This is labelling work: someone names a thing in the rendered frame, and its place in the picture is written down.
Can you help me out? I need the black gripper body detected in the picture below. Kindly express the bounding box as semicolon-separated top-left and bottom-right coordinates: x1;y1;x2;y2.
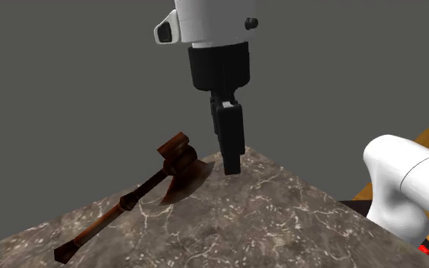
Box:
187;40;251;102

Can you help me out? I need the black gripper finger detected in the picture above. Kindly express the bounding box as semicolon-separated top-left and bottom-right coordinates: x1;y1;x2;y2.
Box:
209;96;223;137
216;100;246;176

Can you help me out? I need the brown wooden axe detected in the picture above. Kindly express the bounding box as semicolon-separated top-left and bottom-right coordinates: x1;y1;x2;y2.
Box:
53;131;216;265

